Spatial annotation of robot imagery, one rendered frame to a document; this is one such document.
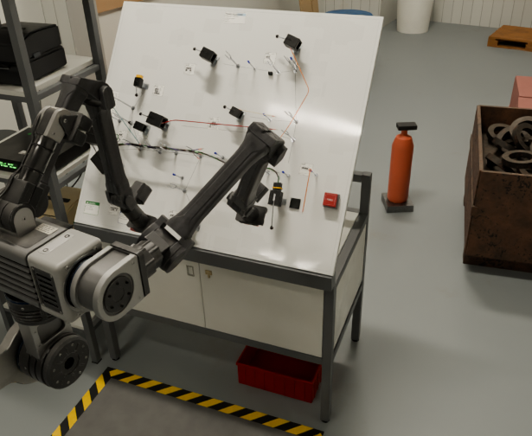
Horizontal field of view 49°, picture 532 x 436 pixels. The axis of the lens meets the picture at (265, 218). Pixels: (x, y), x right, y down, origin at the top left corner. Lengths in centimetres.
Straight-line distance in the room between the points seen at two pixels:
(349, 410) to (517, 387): 84
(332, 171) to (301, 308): 57
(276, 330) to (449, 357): 106
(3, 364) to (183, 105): 137
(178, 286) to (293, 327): 54
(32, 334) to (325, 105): 139
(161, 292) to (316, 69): 119
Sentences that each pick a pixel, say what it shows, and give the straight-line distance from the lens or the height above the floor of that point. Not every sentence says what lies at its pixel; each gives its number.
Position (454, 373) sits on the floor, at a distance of 317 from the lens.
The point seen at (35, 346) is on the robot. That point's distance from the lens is 156.
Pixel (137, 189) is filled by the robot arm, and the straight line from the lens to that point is 205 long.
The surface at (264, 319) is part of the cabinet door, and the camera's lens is 254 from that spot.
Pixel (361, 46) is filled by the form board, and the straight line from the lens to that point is 241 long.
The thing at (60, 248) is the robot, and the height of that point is 153.
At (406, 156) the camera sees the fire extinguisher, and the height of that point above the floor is 43.
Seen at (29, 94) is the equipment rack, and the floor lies 145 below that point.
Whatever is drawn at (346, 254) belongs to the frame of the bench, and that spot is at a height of 80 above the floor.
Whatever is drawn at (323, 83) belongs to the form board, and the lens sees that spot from 238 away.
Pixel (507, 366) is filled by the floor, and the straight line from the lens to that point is 328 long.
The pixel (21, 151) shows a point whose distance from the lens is 285.
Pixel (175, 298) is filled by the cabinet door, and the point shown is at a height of 53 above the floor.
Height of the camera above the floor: 222
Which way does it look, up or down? 32 degrees down
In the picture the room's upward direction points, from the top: 2 degrees counter-clockwise
